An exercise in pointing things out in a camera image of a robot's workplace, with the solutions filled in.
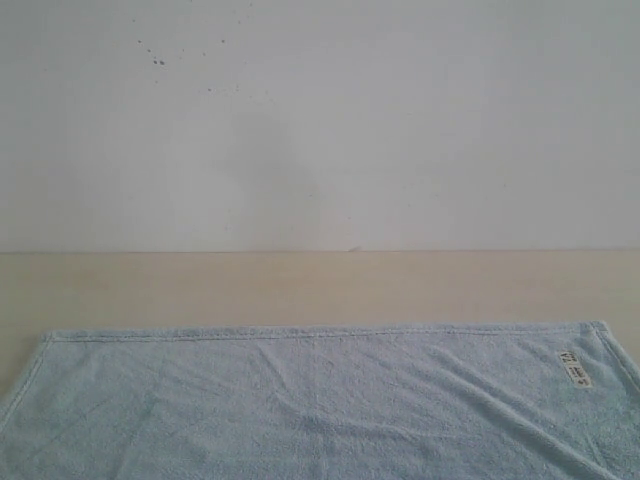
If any light blue fleece towel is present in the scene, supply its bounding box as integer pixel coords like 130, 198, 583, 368
1, 322, 639, 479

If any white towel care label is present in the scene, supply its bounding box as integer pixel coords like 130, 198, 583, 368
557, 350, 593, 389

